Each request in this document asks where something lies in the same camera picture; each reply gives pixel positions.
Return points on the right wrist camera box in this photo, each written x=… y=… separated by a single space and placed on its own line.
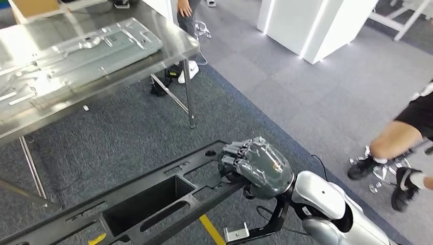
x=260 y=230

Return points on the white frame table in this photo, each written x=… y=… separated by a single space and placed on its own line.
x=406 y=20

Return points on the white lit pillar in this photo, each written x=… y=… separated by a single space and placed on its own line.
x=287 y=23
x=341 y=30

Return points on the chrome stool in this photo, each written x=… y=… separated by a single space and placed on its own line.
x=385 y=172
x=202 y=29

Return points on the stainless steel workbench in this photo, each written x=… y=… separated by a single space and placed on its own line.
x=101 y=81

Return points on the black plastic plate part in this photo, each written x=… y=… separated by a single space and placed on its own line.
x=142 y=206

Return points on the black item on floor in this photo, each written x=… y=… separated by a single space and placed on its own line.
x=165 y=81

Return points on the stamped grey metal panel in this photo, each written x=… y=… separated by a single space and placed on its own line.
x=84 y=57

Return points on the brown cardboard box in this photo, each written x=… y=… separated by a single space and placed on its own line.
x=34 y=8

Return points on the white desk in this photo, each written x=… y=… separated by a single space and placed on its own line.
x=159 y=6

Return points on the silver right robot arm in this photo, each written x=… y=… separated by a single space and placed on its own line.
x=324 y=203

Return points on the person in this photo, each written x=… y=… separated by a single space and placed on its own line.
x=399 y=138
x=186 y=20

